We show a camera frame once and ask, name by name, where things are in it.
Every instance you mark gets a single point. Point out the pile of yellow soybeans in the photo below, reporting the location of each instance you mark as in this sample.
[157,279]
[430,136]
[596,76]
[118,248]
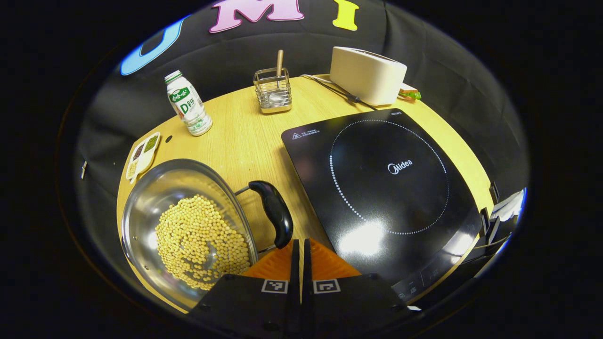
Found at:
[202,240]

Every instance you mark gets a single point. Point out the black induction cooktop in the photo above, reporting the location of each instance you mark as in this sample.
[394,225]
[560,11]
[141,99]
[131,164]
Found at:
[400,141]

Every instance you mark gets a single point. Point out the white divided dish of beans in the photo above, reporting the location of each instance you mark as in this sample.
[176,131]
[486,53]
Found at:
[141,161]

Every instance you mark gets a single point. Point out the silver cloth clip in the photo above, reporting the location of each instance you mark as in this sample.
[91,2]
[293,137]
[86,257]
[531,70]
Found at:
[83,169]

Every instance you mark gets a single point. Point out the white drink bottle green label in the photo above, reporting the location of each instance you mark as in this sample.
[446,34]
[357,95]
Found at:
[191,108]

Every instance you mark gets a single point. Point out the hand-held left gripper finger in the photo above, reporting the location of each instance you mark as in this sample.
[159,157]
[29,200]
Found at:
[306,270]
[295,270]

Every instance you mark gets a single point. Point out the sandwich with lettuce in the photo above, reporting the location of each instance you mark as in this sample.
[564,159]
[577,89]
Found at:
[410,94]

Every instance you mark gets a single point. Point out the white toaster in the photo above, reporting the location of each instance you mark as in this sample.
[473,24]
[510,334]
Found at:
[362,75]

